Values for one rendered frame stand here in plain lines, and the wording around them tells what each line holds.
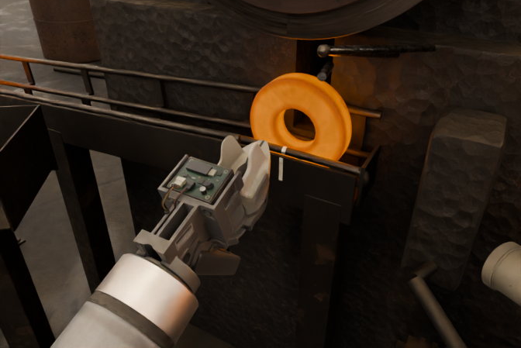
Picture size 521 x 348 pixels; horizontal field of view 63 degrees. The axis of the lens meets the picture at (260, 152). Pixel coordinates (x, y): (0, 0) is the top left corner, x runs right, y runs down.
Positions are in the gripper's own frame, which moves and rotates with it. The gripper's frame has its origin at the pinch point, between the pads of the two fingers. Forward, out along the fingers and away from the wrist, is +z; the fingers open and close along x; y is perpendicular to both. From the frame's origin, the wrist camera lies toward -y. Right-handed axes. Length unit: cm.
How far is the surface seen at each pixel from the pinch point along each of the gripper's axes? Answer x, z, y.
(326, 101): -4.6, 11.1, 0.9
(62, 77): 229, 103, -112
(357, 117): -7.5, 15.8, -5.4
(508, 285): -30.8, -2.1, -7.9
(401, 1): -13.0, 13.3, 15.3
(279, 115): 2.9, 10.5, -3.3
